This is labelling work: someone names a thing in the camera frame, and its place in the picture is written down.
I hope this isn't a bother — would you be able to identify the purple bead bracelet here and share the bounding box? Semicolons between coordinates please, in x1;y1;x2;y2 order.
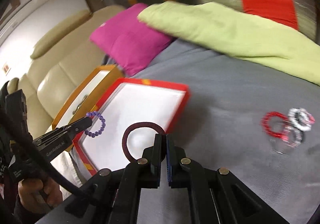
84;110;106;139

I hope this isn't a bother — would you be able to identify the dark maroon hair tie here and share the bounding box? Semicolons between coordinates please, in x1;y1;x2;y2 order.
121;121;166;161

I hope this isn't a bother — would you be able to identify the red bead bracelet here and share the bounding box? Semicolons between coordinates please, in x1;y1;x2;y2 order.
261;111;291;139

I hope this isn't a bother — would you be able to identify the silver metal bangle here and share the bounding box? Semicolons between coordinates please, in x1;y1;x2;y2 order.
270;126;304;154

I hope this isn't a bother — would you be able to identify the white bead bracelet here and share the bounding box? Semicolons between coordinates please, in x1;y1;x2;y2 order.
287;108;313;132

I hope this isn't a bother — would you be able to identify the pale pink bead bracelet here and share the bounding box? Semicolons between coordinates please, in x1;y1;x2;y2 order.
298;107;316;125

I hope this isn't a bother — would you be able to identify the person's left hand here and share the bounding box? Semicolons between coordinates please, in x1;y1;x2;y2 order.
18;178;63;214

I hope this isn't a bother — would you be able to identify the orange tray white lining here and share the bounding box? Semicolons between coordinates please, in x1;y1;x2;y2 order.
52;64;124;129

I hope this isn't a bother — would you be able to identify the red tray white lining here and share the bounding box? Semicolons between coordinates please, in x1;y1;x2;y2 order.
74;78;190;176

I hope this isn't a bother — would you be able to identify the beige leather sofa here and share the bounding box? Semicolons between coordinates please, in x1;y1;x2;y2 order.
8;5;124;138

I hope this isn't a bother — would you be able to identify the grey bed cover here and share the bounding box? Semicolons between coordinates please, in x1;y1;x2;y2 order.
35;39;320;224

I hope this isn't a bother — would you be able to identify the magenta pillow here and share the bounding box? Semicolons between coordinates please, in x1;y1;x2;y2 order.
89;3;175;76

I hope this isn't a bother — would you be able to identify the light green folded blanket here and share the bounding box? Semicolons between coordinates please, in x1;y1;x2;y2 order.
137;1;319;84

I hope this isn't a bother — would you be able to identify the red cushion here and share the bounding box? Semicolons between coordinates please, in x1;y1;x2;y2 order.
241;0;298;30

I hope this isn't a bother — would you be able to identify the black cable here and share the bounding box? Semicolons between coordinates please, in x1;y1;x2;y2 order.
0;107;101;206

